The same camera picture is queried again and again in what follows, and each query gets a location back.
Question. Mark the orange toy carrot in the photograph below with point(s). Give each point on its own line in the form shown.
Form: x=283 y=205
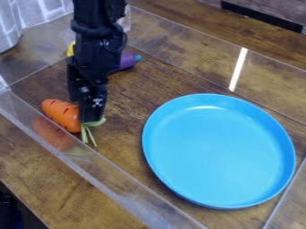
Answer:
x=65 y=113

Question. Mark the clear acrylic front barrier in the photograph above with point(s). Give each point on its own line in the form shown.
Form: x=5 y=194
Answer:
x=158 y=213

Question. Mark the purple toy eggplant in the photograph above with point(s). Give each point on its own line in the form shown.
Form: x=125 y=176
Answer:
x=129 y=60

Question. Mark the yellow toy lemon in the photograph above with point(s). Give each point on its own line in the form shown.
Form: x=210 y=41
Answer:
x=70 y=49

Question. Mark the blue round tray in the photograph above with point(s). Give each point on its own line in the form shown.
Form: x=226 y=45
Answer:
x=218 y=150

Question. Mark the white checked curtain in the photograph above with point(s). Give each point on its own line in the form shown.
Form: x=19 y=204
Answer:
x=22 y=14

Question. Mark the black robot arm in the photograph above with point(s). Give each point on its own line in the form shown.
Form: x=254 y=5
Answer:
x=95 y=13

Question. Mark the dark baseboard strip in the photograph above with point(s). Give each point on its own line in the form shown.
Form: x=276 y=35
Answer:
x=273 y=20

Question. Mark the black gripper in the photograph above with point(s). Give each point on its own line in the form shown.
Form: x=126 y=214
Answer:
x=97 y=57

